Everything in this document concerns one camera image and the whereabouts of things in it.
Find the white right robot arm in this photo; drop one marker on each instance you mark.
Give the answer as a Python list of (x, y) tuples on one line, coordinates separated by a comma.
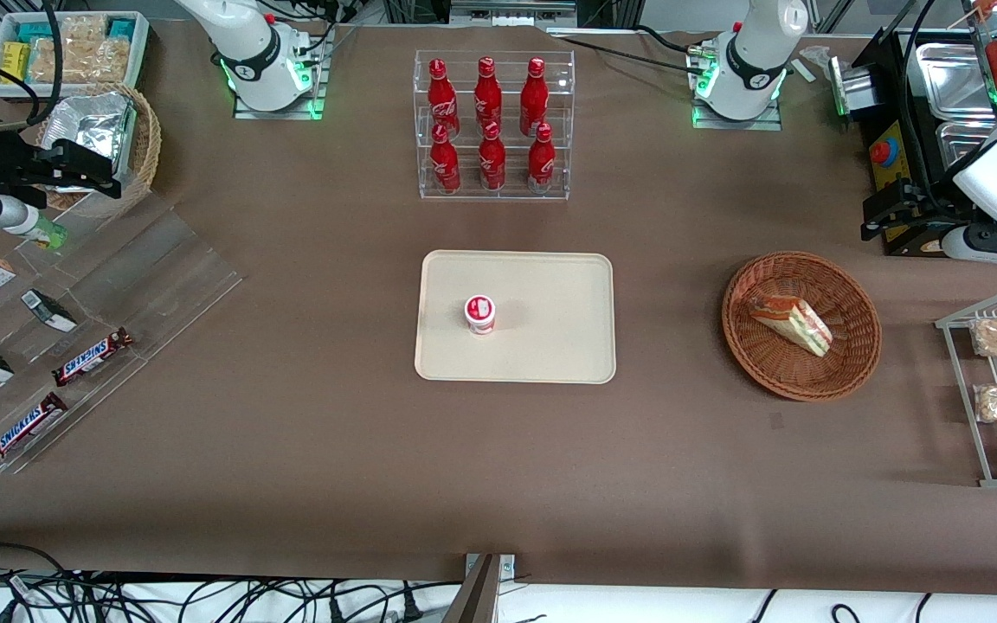
[(247, 43)]

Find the red emergency stop button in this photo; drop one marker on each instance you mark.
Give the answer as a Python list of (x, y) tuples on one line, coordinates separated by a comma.
[(883, 151)]

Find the tan wicker basket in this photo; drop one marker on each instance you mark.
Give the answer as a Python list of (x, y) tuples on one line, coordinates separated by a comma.
[(149, 147)]

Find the steel tray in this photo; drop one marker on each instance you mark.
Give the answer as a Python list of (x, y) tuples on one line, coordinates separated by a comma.
[(953, 82), (961, 143)]

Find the metal table bracket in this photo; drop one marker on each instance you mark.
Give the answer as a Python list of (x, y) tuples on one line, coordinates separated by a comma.
[(483, 593)]

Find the triangle sandwich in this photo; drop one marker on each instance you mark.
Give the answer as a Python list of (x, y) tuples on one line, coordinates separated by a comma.
[(788, 322)]

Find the beige plastic tray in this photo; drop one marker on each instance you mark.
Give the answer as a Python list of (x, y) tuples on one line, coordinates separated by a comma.
[(550, 320)]

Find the yellow snack box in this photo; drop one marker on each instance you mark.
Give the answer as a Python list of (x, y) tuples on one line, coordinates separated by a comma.
[(14, 62)]

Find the red cola bottle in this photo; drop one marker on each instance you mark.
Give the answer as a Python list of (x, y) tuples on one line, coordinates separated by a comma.
[(488, 91), (441, 95), (492, 163), (445, 164), (534, 93), (541, 164)]

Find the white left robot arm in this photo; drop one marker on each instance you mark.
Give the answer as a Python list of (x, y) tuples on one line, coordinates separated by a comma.
[(758, 48)]

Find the clear cracker bag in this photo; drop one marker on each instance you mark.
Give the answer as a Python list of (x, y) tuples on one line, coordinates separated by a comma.
[(81, 28), (83, 61)]

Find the clear acrylic tiered display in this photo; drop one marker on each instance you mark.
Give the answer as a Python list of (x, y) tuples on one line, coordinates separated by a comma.
[(161, 277)]

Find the clear acrylic bottle rack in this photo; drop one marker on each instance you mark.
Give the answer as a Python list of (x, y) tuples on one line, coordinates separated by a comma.
[(507, 186)]

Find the black control box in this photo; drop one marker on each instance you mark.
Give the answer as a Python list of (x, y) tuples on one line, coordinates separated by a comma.
[(897, 95)]

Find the small red white yogurt bottle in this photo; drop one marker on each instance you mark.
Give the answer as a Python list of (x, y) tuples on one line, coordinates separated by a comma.
[(480, 314)]

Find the round brown wicker basket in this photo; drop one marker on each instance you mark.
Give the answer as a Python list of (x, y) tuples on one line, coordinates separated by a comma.
[(845, 346)]

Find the crumpled clear plastic wrap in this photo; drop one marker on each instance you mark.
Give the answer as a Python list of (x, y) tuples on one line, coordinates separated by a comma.
[(820, 57)]

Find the brown table cover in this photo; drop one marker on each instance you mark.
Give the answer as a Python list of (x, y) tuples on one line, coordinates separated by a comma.
[(334, 450)]

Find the silver metal box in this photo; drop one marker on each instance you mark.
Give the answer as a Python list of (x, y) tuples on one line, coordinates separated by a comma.
[(852, 89)]

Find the white plastic bin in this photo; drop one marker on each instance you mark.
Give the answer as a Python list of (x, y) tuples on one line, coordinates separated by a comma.
[(139, 52)]

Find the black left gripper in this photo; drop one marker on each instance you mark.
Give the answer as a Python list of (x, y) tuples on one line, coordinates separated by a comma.
[(921, 202)]

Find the silver foil bag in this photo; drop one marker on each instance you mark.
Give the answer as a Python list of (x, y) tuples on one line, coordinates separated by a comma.
[(96, 121)]

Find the teal snack pack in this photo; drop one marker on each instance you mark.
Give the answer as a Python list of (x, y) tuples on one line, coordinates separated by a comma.
[(34, 33), (121, 28)]

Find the brown snickers bar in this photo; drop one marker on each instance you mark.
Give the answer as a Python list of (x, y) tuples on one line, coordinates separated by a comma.
[(24, 429), (92, 357)]

